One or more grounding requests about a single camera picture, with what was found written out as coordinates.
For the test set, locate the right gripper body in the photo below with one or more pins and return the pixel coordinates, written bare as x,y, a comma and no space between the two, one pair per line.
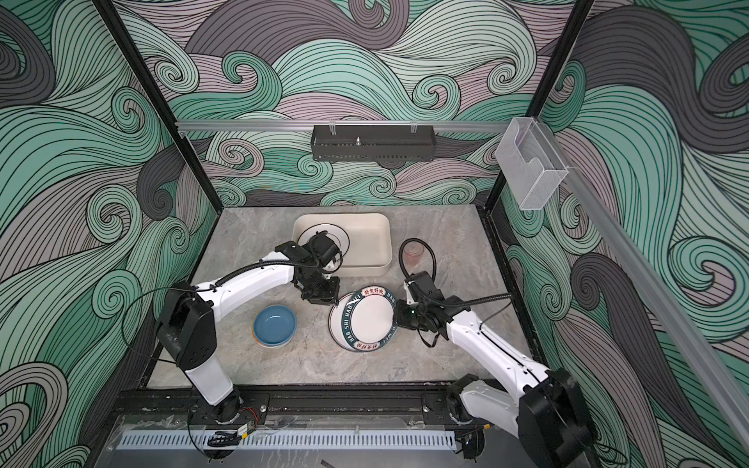
411,316

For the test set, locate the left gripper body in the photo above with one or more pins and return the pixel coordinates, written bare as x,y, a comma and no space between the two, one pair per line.
321,289

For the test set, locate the green rim lettered plate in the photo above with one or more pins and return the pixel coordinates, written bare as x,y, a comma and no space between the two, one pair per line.
363,321

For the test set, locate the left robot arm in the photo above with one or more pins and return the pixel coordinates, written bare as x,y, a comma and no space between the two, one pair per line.
187,324

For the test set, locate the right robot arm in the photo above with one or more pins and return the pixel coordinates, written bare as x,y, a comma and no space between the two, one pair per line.
544,409

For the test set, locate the white plastic bin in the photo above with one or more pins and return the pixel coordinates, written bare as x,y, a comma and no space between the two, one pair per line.
370,253

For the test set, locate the pink plastic cup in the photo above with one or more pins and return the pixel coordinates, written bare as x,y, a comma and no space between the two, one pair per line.
412,255

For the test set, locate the blue bowl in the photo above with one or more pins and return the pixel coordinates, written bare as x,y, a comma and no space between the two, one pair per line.
274,326

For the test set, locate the black wall tray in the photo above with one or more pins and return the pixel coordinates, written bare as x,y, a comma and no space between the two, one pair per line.
378,143

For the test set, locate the white slotted cable duct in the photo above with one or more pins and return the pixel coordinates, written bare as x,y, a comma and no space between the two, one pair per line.
295,440

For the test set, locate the clear acrylic wall holder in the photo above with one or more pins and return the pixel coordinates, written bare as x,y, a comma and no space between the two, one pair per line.
532,162

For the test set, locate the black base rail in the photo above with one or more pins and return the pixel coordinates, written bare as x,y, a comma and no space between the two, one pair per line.
431,402

